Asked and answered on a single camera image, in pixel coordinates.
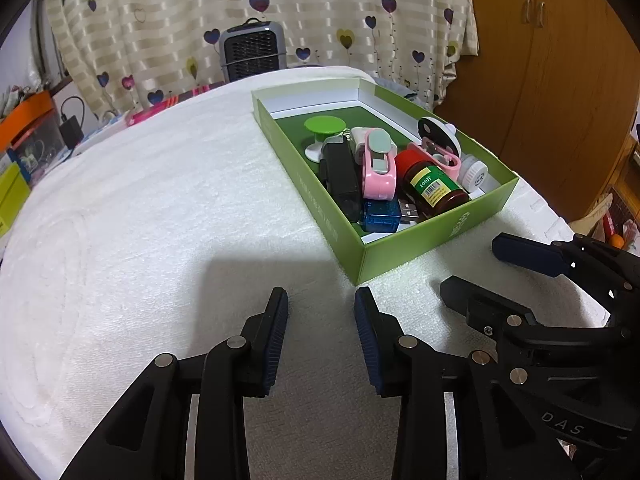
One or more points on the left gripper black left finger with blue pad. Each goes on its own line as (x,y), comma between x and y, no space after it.
(143,435)

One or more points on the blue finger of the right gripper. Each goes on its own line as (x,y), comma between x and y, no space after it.
(531,255)

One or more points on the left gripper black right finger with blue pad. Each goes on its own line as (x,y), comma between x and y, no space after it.
(452,407)

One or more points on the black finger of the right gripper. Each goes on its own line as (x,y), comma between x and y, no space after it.
(483,309)

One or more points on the red capped brown bottle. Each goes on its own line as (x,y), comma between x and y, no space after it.
(426,185)

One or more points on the panda round tape measure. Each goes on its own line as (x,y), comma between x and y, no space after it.
(442,134)

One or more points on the green white thread spool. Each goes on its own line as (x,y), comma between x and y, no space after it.
(322,127)

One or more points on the white usb wall charger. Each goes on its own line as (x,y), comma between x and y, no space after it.
(357,141)

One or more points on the white round cap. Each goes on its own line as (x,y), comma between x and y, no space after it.
(473,173)

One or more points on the blue translucent usb adapter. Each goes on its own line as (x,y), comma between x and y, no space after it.
(384,216)

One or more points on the brown wooden wardrobe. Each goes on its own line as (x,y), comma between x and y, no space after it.
(552,93)

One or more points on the green shallow cardboard box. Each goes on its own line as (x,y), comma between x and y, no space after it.
(280,111)

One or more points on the black rectangular device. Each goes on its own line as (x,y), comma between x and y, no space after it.
(339,175)

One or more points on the white towel table cover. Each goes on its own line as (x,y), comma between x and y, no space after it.
(165,238)

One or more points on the lime green cardboard box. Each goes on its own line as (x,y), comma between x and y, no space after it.
(14,192)

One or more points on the white blue power strip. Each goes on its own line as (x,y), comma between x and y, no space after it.
(114,126)

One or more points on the black power adapter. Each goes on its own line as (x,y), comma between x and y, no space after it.
(71,132)

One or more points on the colourful striped cloth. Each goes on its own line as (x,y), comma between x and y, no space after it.
(169,102)

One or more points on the orange lidded storage bin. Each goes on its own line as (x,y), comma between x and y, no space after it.
(32,132)

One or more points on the grey portable space heater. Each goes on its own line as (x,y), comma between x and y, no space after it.
(252,48)

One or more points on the heart patterned beige curtain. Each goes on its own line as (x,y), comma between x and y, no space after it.
(123,54)

